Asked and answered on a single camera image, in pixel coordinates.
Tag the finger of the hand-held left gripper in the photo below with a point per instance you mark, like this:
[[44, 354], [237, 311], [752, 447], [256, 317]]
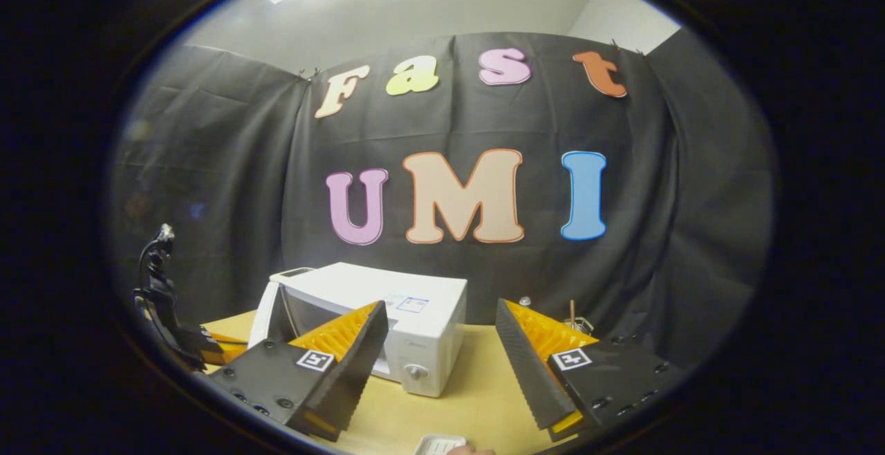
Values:
[[231, 349]]

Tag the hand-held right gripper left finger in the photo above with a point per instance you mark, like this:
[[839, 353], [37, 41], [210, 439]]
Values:
[[361, 365]]

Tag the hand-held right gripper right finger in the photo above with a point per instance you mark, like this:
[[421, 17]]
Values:
[[525, 372]]

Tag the white microwave oven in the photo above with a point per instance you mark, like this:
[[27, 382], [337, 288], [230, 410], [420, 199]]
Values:
[[429, 344]]

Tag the small glass jar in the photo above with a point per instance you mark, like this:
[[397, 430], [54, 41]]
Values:
[[583, 323]]

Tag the small white electronic device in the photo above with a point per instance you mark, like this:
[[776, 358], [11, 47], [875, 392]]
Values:
[[294, 273]]

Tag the white rectangular plate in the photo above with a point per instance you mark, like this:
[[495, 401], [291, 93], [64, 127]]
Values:
[[435, 444]]

